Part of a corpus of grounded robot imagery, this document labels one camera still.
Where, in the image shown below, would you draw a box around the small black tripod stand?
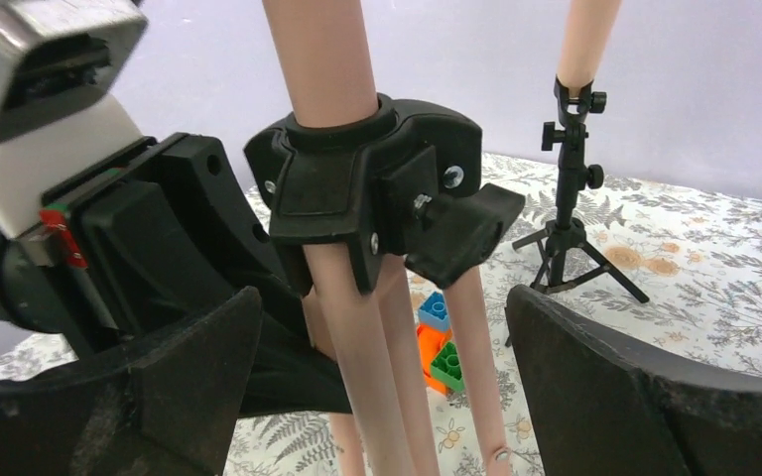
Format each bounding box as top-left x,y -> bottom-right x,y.
512,79 -> 649,303

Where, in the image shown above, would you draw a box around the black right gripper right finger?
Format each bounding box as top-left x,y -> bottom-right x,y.
505,286 -> 762,475

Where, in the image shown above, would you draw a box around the green toy brick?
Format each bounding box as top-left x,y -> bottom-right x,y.
430,341 -> 465,393

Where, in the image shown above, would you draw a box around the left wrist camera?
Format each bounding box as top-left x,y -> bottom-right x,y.
0,0 -> 148,238

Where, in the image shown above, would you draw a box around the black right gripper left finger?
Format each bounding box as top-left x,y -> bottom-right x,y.
0,288 -> 263,475

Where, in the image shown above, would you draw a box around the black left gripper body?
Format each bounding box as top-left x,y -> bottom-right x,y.
3,133 -> 350,416

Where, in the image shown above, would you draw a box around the pink microphone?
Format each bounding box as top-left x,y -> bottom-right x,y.
557,0 -> 622,98

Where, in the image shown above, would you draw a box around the light blue toy brick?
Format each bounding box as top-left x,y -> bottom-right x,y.
417,292 -> 450,332

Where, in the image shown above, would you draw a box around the orange curved toy piece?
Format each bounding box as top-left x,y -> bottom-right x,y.
416,323 -> 452,397

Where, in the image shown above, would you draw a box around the floral patterned table mat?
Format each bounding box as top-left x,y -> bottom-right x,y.
0,154 -> 762,475

